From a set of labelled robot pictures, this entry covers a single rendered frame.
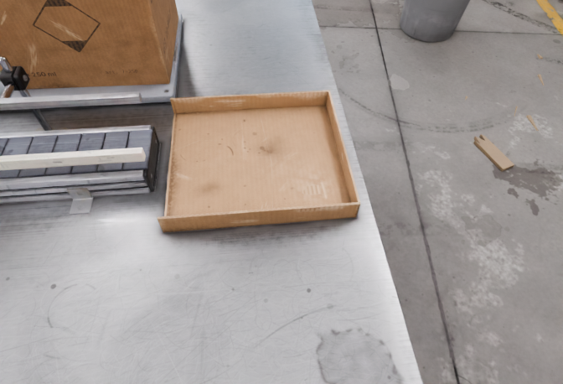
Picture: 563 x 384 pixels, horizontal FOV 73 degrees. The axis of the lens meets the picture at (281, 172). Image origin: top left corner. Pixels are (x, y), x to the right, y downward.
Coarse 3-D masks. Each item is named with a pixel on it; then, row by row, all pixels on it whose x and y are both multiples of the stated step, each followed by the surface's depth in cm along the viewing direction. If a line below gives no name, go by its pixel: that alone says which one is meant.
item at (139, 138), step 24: (0, 144) 62; (24, 144) 62; (48, 144) 62; (72, 144) 62; (96, 144) 62; (120, 144) 62; (144, 144) 62; (48, 168) 59; (72, 168) 59; (96, 168) 59; (120, 168) 59; (144, 168) 60
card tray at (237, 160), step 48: (240, 96) 72; (288, 96) 73; (192, 144) 69; (240, 144) 69; (288, 144) 69; (336, 144) 69; (192, 192) 62; (240, 192) 63; (288, 192) 63; (336, 192) 63
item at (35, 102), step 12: (36, 96) 57; (48, 96) 57; (60, 96) 57; (72, 96) 57; (84, 96) 57; (96, 96) 57; (108, 96) 57; (120, 96) 57; (132, 96) 57; (0, 108) 56; (12, 108) 57; (24, 108) 57; (36, 108) 57
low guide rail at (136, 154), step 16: (0, 160) 55; (16, 160) 55; (32, 160) 56; (48, 160) 56; (64, 160) 56; (80, 160) 57; (96, 160) 57; (112, 160) 57; (128, 160) 58; (144, 160) 58
